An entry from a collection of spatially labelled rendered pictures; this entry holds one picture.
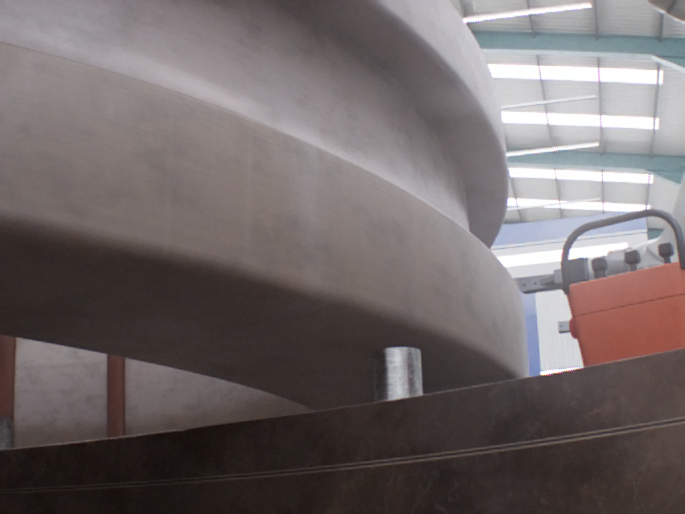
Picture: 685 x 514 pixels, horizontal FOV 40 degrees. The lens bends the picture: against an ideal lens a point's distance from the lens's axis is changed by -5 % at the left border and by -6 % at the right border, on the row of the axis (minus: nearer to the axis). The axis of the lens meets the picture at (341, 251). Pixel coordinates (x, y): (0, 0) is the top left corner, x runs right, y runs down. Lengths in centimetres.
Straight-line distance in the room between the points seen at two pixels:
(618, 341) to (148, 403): 384
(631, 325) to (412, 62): 104
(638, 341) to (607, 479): 20
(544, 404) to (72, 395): 413
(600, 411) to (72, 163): 81
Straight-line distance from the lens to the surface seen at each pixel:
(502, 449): 148
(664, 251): 148
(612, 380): 141
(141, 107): 146
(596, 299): 145
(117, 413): 512
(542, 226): 692
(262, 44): 190
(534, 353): 684
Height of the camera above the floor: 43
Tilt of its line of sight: 18 degrees up
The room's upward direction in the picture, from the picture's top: 2 degrees counter-clockwise
